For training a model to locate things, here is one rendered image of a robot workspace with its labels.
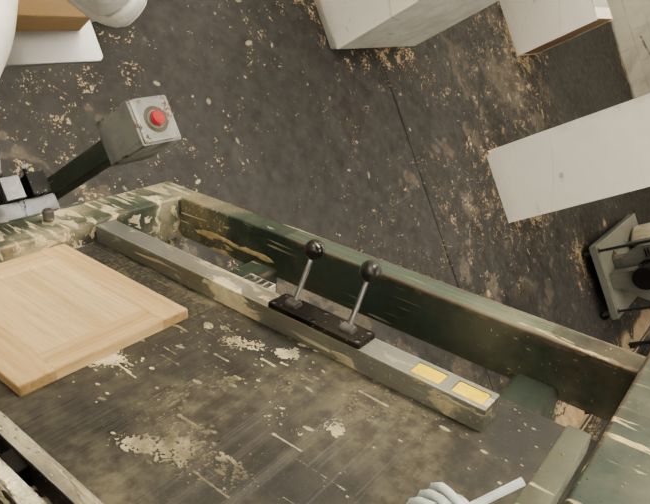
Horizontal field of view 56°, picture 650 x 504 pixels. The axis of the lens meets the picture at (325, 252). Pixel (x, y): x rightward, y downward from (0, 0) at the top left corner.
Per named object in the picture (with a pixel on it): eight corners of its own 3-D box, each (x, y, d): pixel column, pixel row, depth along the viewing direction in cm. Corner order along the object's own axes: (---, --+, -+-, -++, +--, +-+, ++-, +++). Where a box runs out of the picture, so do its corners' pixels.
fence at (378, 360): (115, 235, 144) (114, 219, 142) (495, 416, 92) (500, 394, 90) (96, 241, 140) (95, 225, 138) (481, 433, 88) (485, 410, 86)
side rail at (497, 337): (198, 230, 164) (197, 191, 160) (633, 412, 104) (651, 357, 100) (181, 236, 160) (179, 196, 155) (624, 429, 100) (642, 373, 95)
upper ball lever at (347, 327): (342, 332, 105) (370, 259, 105) (360, 341, 102) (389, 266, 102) (331, 330, 101) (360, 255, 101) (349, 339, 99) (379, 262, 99)
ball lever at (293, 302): (289, 308, 111) (315, 239, 111) (305, 315, 109) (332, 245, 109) (277, 305, 108) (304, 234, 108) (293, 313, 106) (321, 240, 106)
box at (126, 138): (131, 118, 168) (166, 93, 156) (147, 159, 169) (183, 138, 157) (92, 124, 159) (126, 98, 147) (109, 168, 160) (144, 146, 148)
